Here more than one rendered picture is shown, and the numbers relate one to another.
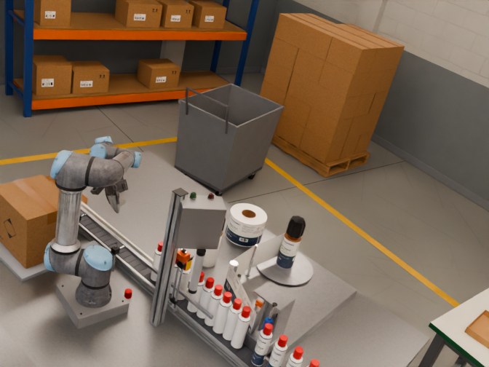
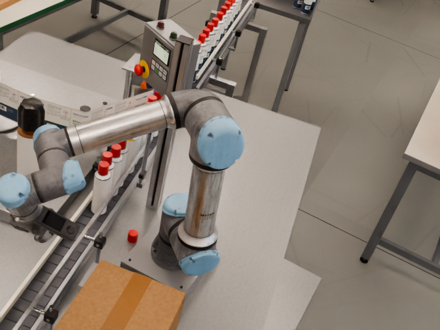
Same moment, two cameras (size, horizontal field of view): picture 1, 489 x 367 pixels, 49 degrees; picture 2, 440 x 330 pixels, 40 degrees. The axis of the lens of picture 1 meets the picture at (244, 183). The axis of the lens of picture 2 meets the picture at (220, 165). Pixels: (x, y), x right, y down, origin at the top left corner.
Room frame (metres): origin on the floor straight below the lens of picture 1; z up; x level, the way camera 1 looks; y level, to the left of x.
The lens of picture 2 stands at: (2.26, 1.77, 2.33)
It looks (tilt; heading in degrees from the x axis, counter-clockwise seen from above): 37 degrees down; 243
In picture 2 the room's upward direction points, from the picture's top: 15 degrees clockwise
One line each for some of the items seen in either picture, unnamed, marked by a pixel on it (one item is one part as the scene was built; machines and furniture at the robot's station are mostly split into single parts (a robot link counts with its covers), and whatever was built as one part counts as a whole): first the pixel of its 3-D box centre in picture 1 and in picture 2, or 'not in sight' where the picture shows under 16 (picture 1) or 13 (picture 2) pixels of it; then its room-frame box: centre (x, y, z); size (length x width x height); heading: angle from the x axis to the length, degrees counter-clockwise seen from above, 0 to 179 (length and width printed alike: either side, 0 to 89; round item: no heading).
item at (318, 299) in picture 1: (256, 275); (18, 134); (2.14, -0.17, 0.86); 0.80 x 0.67 x 0.05; 56
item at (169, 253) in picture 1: (167, 261); (167, 130); (1.70, 0.22, 1.17); 0.04 x 0.04 x 0.67; 56
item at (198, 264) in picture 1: (196, 271); not in sight; (1.67, 0.10, 1.18); 0.04 x 0.04 x 0.21
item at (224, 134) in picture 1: (225, 135); not in sight; (4.50, 0.28, 0.48); 0.89 x 0.63 x 0.96; 154
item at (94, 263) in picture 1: (95, 264); (181, 217); (1.71, 0.52, 1.05); 0.13 x 0.12 x 0.14; 94
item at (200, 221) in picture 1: (198, 221); (167, 59); (1.71, 0.14, 1.38); 0.17 x 0.10 x 0.19; 111
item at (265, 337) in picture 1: (263, 344); not in sight; (1.57, -0.23, 0.98); 0.05 x 0.05 x 0.20
